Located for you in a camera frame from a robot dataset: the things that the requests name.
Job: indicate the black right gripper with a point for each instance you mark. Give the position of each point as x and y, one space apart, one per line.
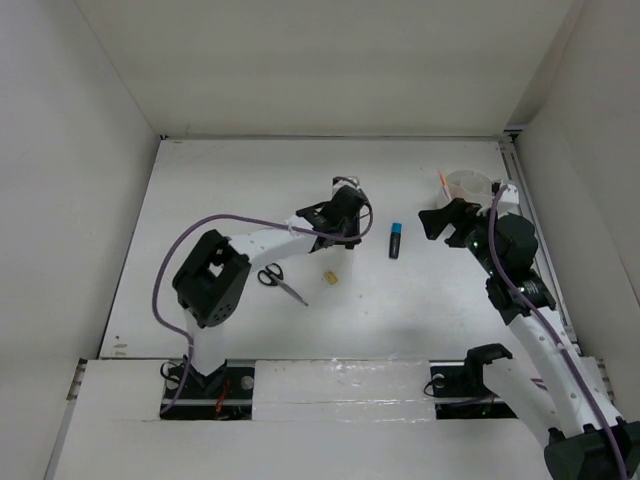
456 212

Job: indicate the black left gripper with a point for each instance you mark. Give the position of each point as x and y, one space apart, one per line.
355 228

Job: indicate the red pink pen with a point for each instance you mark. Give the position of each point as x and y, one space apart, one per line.
445 187

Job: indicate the blue cap black highlighter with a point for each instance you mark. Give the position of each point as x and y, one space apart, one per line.
395 240

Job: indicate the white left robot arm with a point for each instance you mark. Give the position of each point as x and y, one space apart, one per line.
211 280

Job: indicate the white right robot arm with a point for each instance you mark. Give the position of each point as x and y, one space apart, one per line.
582 434

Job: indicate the white round divided container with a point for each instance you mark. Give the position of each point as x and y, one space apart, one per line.
469 185

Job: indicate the yellow eraser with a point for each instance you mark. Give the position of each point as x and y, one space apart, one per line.
330 277

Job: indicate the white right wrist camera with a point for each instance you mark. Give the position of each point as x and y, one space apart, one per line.
505 197

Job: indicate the black handled scissors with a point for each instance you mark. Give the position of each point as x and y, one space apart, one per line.
272 275

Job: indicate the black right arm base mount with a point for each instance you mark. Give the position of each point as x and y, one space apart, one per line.
457 387

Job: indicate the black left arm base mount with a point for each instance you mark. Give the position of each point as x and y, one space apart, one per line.
227 397

